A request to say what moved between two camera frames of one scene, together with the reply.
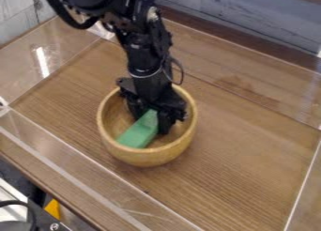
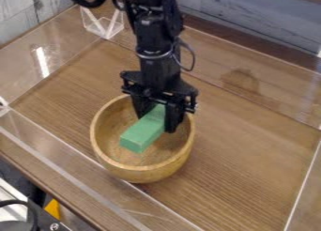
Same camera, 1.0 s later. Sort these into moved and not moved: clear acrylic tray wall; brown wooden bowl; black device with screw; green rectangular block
Moved: brown wooden bowl
Not moved: clear acrylic tray wall; green rectangular block; black device with screw
